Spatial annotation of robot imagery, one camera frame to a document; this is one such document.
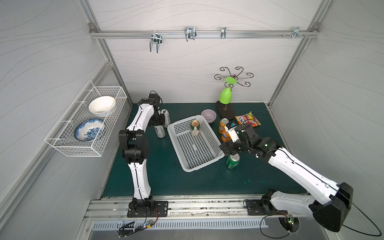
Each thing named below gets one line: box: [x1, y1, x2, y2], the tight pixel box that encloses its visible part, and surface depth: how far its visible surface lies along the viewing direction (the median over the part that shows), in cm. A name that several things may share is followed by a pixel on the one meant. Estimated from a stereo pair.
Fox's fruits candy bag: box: [235, 111, 262, 128], surface depth 110 cm
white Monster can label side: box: [160, 108, 171, 128], surface depth 100 cm
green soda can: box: [226, 153, 241, 170], surface depth 82 cm
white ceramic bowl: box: [88, 96, 115, 118], surface depth 73 cm
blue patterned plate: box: [74, 118, 104, 142], surface depth 66 cm
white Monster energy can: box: [153, 125, 166, 139], surface depth 95 cm
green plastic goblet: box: [218, 77, 238, 105], surface depth 98 cm
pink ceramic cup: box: [200, 108, 217, 124], surface depth 110 cm
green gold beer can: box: [190, 120, 200, 137], surface depth 97 cm
